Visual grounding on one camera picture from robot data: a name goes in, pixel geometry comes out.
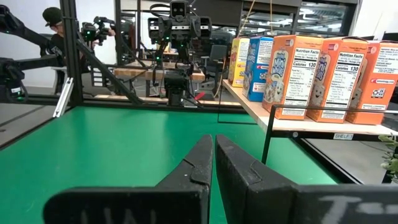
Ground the silver aluminium bracket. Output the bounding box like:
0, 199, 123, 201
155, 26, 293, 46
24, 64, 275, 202
52, 77, 75, 118

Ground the wooden background table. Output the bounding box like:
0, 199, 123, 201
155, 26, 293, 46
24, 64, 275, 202
113, 60, 206, 84

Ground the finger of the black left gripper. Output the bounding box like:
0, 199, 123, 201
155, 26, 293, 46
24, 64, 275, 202
180, 32, 188, 62
172, 32, 181, 62

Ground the black office chair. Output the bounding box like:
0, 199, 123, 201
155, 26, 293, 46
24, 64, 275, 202
201, 44, 228, 94

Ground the wooden shelf with black frame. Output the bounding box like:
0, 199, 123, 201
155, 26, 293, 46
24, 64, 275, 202
217, 79, 398, 166

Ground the person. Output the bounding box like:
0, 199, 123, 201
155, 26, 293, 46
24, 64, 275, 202
42, 6, 91, 73

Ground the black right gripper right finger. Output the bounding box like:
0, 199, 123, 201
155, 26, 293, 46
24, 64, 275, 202
216, 134, 398, 224

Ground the green table mat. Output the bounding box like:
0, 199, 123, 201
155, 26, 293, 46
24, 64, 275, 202
0, 105, 340, 224

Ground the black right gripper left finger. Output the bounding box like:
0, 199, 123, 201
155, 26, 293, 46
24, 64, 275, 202
43, 134, 214, 224

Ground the green potted plant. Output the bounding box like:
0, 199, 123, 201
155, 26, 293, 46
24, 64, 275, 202
378, 133, 398, 185

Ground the yellow hanging cable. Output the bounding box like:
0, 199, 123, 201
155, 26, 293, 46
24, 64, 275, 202
238, 0, 275, 35

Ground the yellow Corn Pops cereal box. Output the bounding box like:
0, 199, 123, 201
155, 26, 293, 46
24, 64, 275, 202
228, 36, 251, 88

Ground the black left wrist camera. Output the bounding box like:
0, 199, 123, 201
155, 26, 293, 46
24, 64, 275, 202
170, 1, 189, 19

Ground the orange Mini Wheats cereal box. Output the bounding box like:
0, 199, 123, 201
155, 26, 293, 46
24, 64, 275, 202
306, 37, 369, 124
262, 34, 324, 121
345, 40, 398, 126

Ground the blue Rice Krispies cereal box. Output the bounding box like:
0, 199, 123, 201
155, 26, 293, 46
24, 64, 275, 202
242, 35, 274, 103

